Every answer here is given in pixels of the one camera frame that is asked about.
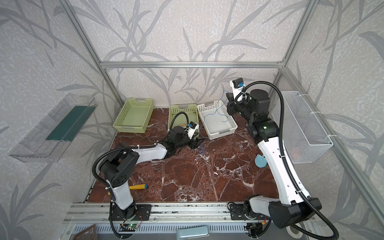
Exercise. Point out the light blue flat box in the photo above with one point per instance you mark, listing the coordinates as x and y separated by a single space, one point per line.
191 233

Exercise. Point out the light green basket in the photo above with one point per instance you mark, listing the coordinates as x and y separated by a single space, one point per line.
181 121
135 115

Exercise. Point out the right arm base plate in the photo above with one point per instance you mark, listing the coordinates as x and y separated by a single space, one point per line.
240 212

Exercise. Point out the yellow toy shovel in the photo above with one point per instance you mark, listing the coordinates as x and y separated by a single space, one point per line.
139 187

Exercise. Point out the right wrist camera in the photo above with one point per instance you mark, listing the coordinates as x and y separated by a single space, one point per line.
237 86

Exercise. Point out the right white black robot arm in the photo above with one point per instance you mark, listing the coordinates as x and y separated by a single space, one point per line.
294 204

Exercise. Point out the white tape roll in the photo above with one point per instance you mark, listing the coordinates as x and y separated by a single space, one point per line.
294 233

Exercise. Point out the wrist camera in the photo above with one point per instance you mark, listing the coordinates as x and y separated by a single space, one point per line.
237 86
191 129

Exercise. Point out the left light green basket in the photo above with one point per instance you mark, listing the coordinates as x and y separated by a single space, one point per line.
135 115

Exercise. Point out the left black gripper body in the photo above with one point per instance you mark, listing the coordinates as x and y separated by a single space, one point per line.
188 142

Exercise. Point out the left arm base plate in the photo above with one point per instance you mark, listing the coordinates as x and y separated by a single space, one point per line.
135 212

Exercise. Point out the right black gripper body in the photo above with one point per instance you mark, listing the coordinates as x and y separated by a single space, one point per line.
232 106

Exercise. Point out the white wire mesh basket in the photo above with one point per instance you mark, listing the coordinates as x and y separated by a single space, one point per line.
305 138

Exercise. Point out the clear plastic wall shelf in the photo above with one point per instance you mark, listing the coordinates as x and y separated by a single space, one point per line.
47 142

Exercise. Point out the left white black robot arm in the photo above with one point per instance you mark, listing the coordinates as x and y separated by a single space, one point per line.
114 168

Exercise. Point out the white perforated plastic basket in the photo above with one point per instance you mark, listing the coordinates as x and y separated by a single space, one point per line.
216 121

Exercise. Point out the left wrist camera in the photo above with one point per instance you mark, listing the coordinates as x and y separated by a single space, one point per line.
191 129

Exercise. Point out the middle light green basket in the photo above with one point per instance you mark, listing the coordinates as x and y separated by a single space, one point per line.
181 121

